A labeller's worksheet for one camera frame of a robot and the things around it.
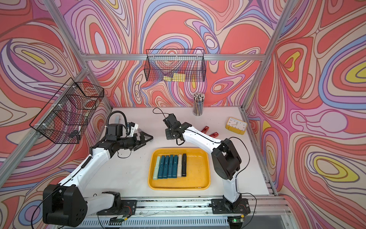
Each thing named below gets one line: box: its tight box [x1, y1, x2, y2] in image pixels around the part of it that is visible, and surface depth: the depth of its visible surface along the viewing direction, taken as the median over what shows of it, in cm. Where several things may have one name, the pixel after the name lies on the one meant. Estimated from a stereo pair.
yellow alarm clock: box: [224, 116, 248, 136], surface depth 107 cm
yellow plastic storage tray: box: [147, 147, 211, 191], surface depth 86 cm
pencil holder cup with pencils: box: [192, 92, 205, 116], surface depth 107 cm
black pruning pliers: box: [181, 153, 187, 177], surface depth 86 cm
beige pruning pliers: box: [177, 154, 183, 178], surface depth 86 cm
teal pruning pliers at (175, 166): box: [172, 155, 179, 179], surface depth 86 cm
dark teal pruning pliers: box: [157, 155, 165, 180], surface depth 86 cm
